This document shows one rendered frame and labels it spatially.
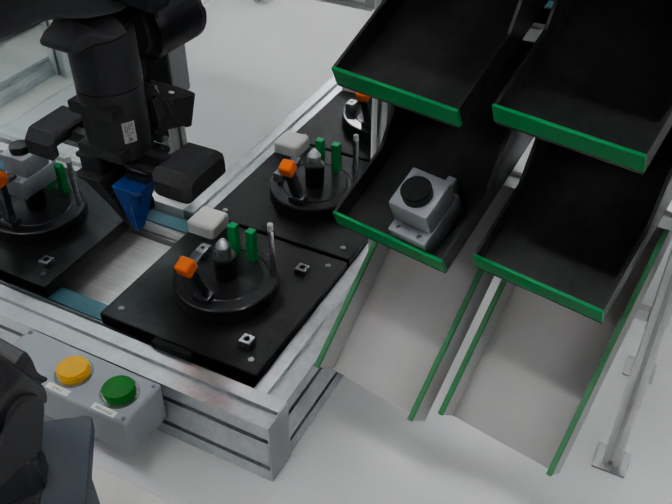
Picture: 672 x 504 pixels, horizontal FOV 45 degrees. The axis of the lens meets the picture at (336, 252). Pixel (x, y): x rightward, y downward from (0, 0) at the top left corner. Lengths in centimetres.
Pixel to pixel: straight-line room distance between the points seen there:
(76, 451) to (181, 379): 22
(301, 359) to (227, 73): 99
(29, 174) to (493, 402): 71
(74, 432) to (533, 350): 48
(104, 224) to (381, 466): 54
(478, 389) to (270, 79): 109
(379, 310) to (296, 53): 110
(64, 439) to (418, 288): 41
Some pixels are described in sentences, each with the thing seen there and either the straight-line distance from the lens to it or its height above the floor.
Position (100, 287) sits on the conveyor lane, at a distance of 123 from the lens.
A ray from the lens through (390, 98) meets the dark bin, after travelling 72.
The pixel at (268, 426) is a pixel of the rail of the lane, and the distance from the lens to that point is 95.
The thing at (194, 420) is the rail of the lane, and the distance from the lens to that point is 103.
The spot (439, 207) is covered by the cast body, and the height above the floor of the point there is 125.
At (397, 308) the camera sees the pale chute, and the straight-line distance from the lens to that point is 94.
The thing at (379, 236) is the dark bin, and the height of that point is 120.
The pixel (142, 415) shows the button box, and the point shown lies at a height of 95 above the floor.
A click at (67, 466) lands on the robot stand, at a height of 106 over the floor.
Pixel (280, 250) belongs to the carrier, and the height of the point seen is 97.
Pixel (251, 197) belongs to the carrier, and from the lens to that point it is 127.
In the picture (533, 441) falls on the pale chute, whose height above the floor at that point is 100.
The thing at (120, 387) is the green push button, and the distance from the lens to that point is 101.
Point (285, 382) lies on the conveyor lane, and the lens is 99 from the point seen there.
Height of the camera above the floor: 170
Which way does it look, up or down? 39 degrees down
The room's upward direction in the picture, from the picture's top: straight up
